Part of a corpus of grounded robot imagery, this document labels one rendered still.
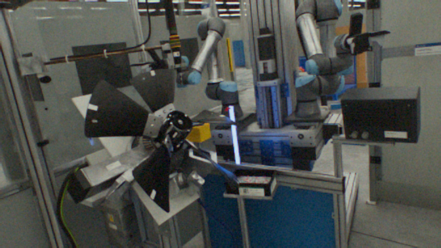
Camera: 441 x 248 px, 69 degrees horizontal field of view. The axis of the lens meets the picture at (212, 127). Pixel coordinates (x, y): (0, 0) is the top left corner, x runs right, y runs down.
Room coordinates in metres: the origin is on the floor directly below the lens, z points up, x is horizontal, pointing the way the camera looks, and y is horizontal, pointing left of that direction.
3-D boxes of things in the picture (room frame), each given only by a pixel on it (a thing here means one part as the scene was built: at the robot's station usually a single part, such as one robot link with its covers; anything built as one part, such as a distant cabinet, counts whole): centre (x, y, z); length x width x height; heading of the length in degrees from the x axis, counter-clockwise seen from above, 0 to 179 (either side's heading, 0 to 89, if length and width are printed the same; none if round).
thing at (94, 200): (1.64, 0.60, 0.85); 0.36 x 0.24 x 0.03; 141
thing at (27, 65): (1.43, 0.73, 1.53); 0.10 x 0.07 x 0.09; 86
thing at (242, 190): (1.43, -0.15, 0.85); 0.22 x 0.17 x 0.07; 67
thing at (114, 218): (1.42, 0.51, 0.73); 0.15 x 0.09 x 0.22; 51
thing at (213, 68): (2.20, -0.07, 1.41); 0.15 x 0.12 x 0.55; 34
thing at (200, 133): (1.85, 0.11, 1.02); 0.16 x 0.10 x 0.11; 51
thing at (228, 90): (2.10, -0.14, 1.20); 0.13 x 0.12 x 0.14; 34
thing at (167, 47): (1.39, 0.11, 1.49); 0.09 x 0.07 x 0.10; 86
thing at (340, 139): (1.27, -0.61, 1.04); 0.24 x 0.03 x 0.03; 51
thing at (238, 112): (2.09, -0.14, 1.09); 0.15 x 0.15 x 0.10
